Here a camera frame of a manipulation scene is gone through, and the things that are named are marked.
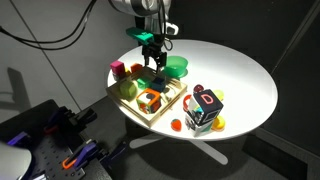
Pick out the yellow-green toy piece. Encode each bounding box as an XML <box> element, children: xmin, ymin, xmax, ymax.
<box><xmin>118</xmin><ymin>79</ymin><xmax>139</xmax><ymax>101</ymax></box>

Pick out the pink block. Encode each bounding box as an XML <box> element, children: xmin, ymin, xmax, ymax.
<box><xmin>110</xmin><ymin>60</ymin><xmax>126</xmax><ymax>76</ymax></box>

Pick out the black white patterned cube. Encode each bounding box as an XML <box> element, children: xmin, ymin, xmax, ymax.
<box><xmin>192</xmin><ymin>88</ymin><xmax>225</xmax><ymax>126</ymax></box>

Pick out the green block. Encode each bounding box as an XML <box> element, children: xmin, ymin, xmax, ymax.
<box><xmin>136</xmin><ymin>77</ymin><xmax>152</xmax><ymax>90</ymax></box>

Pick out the blue block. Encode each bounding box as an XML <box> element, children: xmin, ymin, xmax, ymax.
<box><xmin>151</xmin><ymin>77</ymin><xmax>166</xmax><ymax>93</ymax></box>

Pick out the green bowl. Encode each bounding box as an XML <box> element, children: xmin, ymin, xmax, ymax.
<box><xmin>162</xmin><ymin>55</ymin><xmax>190</xmax><ymax>79</ymax></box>

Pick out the wooden box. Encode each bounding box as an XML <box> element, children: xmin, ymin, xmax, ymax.
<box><xmin>105</xmin><ymin>65</ymin><xmax>189</xmax><ymax>129</ymax></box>

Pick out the black clamp red handle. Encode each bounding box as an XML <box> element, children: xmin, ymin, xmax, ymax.
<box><xmin>43</xmin><ymin>106</ymin><xmax>68</xmax><ymax>135</ymax></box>

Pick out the white table base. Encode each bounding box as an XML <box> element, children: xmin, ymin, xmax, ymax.
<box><xmin>128</xmin><ymin>132</ymin><xmax>230</xmax><ymax>166</ymax></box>

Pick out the dark red ball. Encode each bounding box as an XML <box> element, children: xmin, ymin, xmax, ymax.
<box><xmin>193</xmin><ymin>83</ymin><xmax>205</xmax><ymax>94</ymax></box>

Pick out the orange strawberry toy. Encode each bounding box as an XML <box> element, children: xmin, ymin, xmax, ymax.
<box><xmin>170</xmin><ymin>118</ymin><xmax>183</xmax><ymax>132</ymax></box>

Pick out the purple clamp orange handle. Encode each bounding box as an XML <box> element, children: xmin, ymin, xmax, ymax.
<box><xmin>61</xmin><ymin>141</ymin><xmax>98</xmax><ymax>170</ymax></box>

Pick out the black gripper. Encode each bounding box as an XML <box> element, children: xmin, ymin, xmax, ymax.
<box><xmin>141</xmin><ymin>42</ymin><xmax>168</xmax><ymax>73</ymax></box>

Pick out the orange block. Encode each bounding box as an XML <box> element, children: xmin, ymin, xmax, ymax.
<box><xmin>130</xmin><ymin>63</ymin><xmax>144</xmax><ymax>75</ymax></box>

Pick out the grey pegboard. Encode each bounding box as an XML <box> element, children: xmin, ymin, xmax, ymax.
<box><xmin>29</xmin><ymin>133</ymin><xmax>88</xmax><ymax>180</ymax></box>

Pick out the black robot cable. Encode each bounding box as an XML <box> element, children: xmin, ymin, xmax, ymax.
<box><xmin>0</xmin><ymin>0</ymin><xmax>98</xmax><ymax>45</ymax></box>
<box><xmin>0</xmin><ymin>0</ymin><xmax>99</xmax><ymax>52</ymax></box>

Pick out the black spring clamp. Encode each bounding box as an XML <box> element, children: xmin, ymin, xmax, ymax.
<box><xmin>66</xmin><ymin>108</ymin><xmax>98</xmax><ymax>132</ymax></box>

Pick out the orange yellow toy fruit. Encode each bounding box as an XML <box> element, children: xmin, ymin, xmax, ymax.
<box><xmin>211</xmin><ymin>115</ymin><xmax>227</xmax><ymax>132</ymax></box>

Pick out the yellow round toy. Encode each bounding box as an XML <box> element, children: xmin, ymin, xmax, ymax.
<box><xmin>213</xmin><ymin>89</ymin><xmax>226</xmax><ymax>102</ymax></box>

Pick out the purple spring clamp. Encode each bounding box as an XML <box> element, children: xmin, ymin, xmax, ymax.
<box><xmin>6</xmin><ymin>131</ymin><xmax>32</xmax><ymax>148</ymax></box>

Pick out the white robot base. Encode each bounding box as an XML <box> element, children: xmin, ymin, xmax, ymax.
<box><xmin>0</xmin><ymin>141</ymin><xmax>33</xmax><ymax>180</ymax></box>

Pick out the colourful activity cube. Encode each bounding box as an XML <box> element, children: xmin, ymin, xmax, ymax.
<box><xmin>135</xmin><ymin>87</ymin><xmax>163</xmax><ymax>115</ymax></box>

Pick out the red orange round toy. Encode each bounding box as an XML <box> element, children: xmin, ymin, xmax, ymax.
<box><xmin>182</xmin><ymin>94</ymin><xmax>193</xmax><ymax>113</ymax></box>

